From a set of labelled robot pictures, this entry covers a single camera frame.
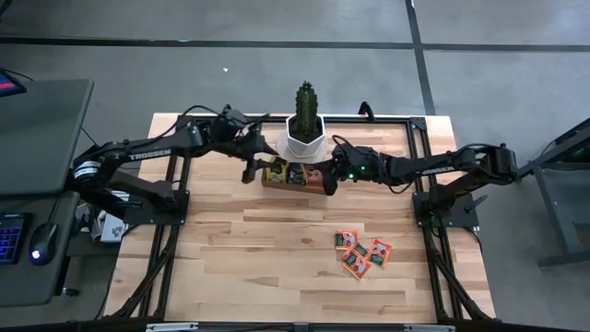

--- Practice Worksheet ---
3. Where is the black table stand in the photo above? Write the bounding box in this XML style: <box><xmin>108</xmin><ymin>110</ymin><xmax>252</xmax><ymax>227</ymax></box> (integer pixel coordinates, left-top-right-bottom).
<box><xmin>508</xmin><ymin>117</ymin><xmax>590</xmax><ymax>269</ymax></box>

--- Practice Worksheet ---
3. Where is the silver aluminium bracket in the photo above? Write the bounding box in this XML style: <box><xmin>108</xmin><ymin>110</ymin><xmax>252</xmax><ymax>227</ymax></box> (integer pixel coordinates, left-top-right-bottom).
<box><xmin>404</xmin><ymin>324</ymin><xmax>456</xmax><ymax>332</ymax></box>
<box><xmin>146</xmin><ymin>322</ymin><xmax>200</xmax><ymax>332</ymax></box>

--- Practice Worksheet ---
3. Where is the white box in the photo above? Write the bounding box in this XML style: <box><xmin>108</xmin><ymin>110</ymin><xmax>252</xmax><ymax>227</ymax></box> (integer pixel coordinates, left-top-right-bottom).
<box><xmin>89</xmin><ymin>209</ymin><xmax>129</xmax><ymax>244</ymax></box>

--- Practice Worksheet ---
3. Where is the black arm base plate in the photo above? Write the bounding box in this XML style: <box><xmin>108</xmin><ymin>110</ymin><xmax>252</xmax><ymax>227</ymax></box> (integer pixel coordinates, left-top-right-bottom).
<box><xmin>412</xmin><ymin>191</ymin><xmax>480</xmax><ymax>230</ymax></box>
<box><xmin>123</xmin><ymin>188</ymin><xmax>191</xmax><ymax>227</ymax></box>

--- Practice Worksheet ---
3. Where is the black backlit keyboard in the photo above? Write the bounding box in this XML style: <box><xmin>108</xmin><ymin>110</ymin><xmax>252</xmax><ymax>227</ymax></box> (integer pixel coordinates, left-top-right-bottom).
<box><xmin>0</xmin><ymin>212</ymin><xmax>28</xmax><ymax>266</ymax></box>

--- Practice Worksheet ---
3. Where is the black silver snack packet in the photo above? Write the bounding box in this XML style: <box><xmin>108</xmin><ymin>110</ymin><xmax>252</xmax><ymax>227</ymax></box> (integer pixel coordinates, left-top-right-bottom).
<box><xmin>287</xmin><ymin>162</ymin><xmax>306</xmax><ymax>186</ymax></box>

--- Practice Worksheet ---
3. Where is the black aluminium table frame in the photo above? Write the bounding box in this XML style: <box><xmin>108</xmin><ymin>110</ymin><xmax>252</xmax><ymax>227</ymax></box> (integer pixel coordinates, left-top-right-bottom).
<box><xmin>103</xmin><ymin>113</ymin><xmax>497</xmax><ymax>324</ymax></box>

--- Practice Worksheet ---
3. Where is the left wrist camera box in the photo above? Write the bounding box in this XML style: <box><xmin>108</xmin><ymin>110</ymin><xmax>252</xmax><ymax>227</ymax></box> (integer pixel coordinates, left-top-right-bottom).
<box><xmin>222</xmin><ymin>104</ymin><xmax>250</xmax><ymax>126</ymax></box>

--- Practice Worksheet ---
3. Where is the yellow tea packet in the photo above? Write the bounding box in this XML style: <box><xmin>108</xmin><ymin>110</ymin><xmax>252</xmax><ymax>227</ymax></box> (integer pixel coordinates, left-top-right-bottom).
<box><xmin>268</xmin><ymin>160</ymin><xmax>288</xmax><ymax>184</ymax></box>

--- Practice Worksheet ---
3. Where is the black computer mouse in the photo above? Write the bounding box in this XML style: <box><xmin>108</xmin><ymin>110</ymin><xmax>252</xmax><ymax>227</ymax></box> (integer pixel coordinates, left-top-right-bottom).
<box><xmin>28</xmin><ymin>222</ymin><xmax>59</xmax><ymax>267</ymax></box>

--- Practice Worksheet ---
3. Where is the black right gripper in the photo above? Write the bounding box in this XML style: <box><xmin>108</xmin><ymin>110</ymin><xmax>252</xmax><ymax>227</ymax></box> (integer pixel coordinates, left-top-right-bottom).
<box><xmin>320</xmin><ymin>145</ymin><xmax>375</xmax><ymax>197</ymax></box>

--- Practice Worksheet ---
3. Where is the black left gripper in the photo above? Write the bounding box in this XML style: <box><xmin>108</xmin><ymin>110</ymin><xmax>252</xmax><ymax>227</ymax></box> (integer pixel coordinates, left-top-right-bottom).
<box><xmin>232</xmin><ymin>124</ymin><xmax>286</xmax><ymax>184</ymax></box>

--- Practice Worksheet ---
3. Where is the green cactus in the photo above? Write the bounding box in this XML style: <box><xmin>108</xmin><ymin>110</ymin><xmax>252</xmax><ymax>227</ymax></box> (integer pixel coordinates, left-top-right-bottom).
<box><xmin>294</xmin><ymin>80</ymin><xmax>320</xmax><ymax>143</ymax></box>

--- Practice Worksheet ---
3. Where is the grey desk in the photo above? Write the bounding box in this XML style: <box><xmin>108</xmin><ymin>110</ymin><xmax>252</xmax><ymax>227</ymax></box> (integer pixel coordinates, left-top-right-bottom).
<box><xmin>0</xmin><ymin>77</ymin><xmax>96</xmax><ymax>308</ymax></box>

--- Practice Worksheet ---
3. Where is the brown wooden tea box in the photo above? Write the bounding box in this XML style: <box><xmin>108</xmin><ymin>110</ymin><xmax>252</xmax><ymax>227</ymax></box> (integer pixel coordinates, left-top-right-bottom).
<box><xmin>260</xmin><ymin>155</ymin><xmax>330</xmax><ymax>196</ymax></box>

